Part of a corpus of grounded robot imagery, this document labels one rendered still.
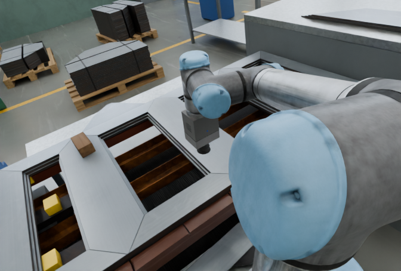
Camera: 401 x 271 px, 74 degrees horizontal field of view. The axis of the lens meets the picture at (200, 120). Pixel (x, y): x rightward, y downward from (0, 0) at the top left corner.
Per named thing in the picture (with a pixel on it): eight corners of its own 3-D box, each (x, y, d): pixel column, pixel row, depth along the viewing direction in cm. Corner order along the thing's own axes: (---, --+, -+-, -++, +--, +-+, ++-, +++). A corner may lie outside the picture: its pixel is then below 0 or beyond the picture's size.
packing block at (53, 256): (44, 263, 86) (38, 257, 83) (60, 253, 87) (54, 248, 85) (47, 279, 81) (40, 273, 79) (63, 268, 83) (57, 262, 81)
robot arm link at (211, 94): (247, 82, 55) (228, 62, 64) (196, 94, 53) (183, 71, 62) (247, 113, 60) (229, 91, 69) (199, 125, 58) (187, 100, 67)
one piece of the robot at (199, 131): (200, 85, 79) (204, 128, 89) (173, 96, 75) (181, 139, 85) (220, 98, 72) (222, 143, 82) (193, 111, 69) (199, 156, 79)
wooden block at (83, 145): (74, 145, 122) (70, 137, 119) (87, 139, 125) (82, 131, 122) (83, 158, 114) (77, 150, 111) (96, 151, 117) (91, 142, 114)
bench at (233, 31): (190, 43, 460) (178, -20, 403) (221, 30, 488) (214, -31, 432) (260, 65, 346) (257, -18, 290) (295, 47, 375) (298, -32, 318)
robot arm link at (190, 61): (182, 65, 61) (174, 51, 68) (187, 105, 68) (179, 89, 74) (214, 58, 62) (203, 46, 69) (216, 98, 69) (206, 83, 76)
